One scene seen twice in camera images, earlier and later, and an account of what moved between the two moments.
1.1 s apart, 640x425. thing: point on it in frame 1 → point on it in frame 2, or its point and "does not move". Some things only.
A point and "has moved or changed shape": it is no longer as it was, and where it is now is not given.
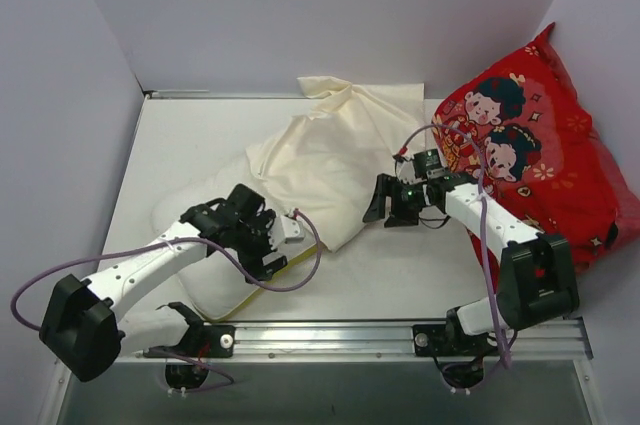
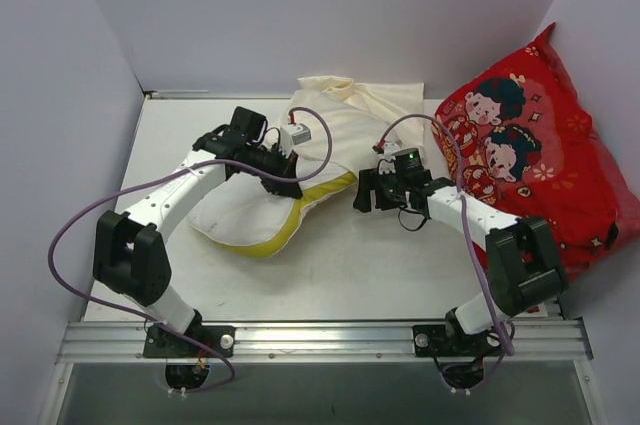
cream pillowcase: (330, 162) has moved or changed shape
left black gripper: (265, 249) → (289, 174)
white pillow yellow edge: (214, 287) has moved or changed shape
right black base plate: (445, 340) does not move
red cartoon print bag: (526, 132) does not move
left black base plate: (204, 341) does not move
